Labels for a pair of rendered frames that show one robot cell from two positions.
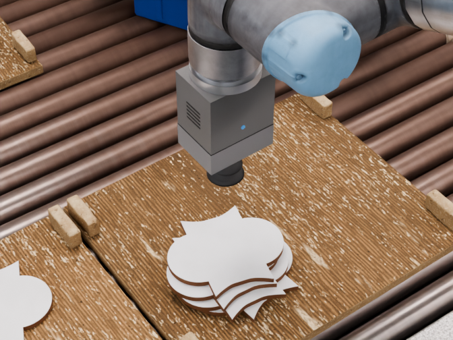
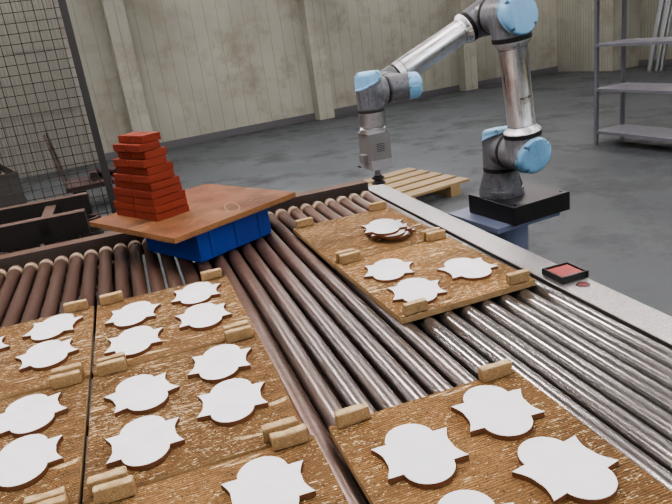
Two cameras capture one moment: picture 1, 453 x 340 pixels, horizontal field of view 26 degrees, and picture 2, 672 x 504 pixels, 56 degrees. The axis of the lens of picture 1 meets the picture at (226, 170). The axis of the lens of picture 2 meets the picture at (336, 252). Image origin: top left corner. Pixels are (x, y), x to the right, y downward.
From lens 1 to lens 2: 1.85 m
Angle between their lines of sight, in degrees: 64
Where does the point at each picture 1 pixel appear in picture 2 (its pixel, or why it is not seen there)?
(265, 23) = (404, 79)
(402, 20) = not seen: hidden behind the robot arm
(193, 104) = (380, 141)
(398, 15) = not seen: hidden behind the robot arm
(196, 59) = (378, 120)
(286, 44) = (414, 78)
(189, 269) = (391, 230)
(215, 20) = (385, 94)
